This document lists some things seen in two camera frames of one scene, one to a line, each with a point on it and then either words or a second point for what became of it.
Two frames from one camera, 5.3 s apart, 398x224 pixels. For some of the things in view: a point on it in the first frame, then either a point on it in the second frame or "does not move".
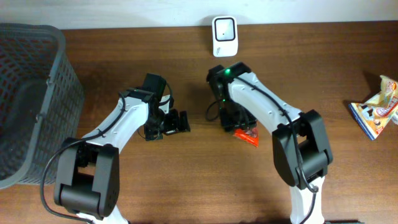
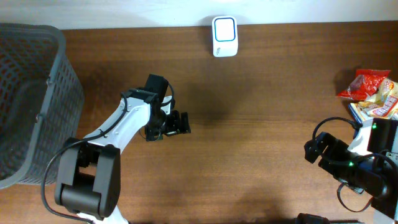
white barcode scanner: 225,36 does not move
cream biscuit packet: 372,114 does not move
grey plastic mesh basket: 41,101 does not move
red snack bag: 250,135 -> 366,83
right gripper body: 237,123 -> 315,148
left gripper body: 173,123 does not move
